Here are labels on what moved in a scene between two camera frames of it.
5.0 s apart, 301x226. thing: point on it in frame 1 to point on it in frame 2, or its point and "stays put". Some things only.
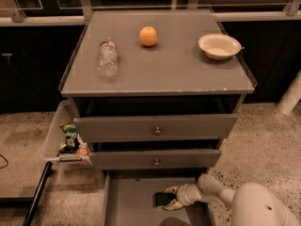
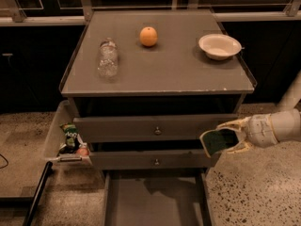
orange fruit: x=148 y=36 stays put
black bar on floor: x=37 y=198 stays put
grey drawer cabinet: x=145 y=95 stays put
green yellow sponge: x=162 y=199 to x=218 y=139
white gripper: x=184 y=195 to x=259 y=131
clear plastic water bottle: x=107 y=65 stays put
